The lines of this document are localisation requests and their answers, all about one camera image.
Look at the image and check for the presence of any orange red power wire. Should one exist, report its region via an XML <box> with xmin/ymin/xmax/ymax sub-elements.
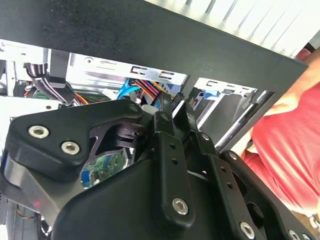
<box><xmin>132</xmin><ymin>79</ymin><xmax>166</xmax><ymax>99</ymax></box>

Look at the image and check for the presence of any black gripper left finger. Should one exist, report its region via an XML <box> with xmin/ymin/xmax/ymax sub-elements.
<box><xmin>4</xmin><ymin>92</ymin><xmax>196</xmax><ymax>230</ymax></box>

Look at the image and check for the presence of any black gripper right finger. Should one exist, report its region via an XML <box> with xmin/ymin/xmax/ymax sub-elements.
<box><xmin>174</xmin><ymin>99</ymin><xmax>317</xmax><ymax>240</ymax></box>

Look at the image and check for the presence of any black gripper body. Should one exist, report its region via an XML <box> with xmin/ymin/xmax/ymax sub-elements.
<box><xmin>51</xmin><ymin>156</ymin><xmax>283</xmax><ymax>240</ymax></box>

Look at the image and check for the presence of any blue data wire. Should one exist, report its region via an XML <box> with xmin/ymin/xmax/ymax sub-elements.
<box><xmin>117</xmin><ymin>77</ymin><xmax>141</xmax><ymax>103</ymax></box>

